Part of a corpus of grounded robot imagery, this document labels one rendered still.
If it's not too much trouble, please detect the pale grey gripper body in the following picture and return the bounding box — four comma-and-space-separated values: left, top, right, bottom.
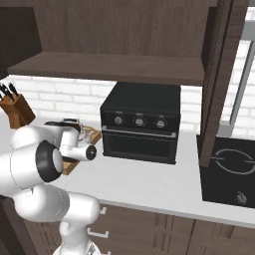
78, 127, 95, 143

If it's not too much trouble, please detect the wooden tray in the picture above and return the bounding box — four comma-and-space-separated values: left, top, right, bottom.
62, 126, 103, 176

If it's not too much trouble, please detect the dark wood cabinet door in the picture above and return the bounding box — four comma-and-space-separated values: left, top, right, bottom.
198, 0, 251, 169
0, 6, 43, 80

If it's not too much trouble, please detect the black toaster oven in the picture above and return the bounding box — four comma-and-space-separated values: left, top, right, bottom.
100, 81, 182, 165

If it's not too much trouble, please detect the wooden knife block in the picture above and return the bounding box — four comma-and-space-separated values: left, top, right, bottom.
0, 94, 37, 130

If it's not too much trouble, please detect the dark wood drawer front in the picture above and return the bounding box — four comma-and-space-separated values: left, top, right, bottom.
98, 202, 157, 235
87, 228, 157, 255

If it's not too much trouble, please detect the dark wood cupboard door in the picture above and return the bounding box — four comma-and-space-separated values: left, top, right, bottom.
195, 219, 255, 255
165, 213, 197, 255

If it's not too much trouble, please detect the black hob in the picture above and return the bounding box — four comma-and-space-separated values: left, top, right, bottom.
195, 133, 255, 210

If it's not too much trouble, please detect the grey range hood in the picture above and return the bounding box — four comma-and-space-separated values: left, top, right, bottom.
217, 19, 255, 137

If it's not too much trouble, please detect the dark wood wall cabinet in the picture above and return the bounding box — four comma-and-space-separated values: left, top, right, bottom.
7, 0, 219, 87

